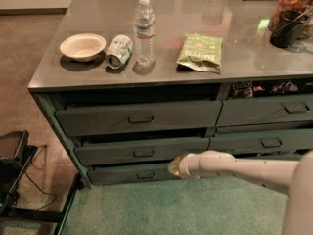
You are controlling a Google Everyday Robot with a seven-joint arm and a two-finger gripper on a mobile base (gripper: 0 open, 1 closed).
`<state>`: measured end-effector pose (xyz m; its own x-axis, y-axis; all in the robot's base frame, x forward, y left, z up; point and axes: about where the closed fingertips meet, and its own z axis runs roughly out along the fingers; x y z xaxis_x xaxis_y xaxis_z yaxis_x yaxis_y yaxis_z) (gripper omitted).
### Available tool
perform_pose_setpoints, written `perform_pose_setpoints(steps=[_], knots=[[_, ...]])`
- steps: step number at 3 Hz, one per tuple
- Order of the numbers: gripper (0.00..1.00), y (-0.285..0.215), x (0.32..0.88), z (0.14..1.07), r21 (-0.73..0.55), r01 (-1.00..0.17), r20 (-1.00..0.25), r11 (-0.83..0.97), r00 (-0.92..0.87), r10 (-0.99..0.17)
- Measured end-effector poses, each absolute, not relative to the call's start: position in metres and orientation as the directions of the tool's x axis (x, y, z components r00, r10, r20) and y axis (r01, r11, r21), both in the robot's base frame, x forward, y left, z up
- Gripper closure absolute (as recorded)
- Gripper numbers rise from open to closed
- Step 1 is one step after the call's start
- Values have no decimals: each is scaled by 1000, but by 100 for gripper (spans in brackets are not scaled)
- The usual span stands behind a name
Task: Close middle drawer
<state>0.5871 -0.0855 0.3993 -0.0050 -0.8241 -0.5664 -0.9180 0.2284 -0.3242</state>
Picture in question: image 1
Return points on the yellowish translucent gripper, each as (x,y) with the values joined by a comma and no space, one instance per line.
(190,165)

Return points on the drawer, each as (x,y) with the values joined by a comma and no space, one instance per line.
(139,151)
(87,121)
(263,141)
(263,110)
(130,174)
(282,155)

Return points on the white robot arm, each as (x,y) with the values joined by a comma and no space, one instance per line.
(289,177)

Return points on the snack bags in drawer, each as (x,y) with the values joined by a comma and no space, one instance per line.
(248,89)

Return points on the dark grey cabinet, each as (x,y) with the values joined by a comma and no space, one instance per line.
(60,83)

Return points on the green chip bag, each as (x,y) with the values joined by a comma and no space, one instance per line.
(201,53)

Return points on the green white soda can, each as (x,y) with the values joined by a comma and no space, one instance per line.
(119,51)

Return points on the clear plastic water bottle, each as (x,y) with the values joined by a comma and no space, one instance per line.
(144,28)

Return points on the white paper bowl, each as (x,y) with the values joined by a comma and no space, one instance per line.
(83,47)

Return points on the black stand on floor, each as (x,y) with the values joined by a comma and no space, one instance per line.
(16,156)

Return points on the black cup with stick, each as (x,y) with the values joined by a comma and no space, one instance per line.
(289,26)

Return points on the large snack jar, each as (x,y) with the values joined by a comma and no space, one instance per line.
(284,5)

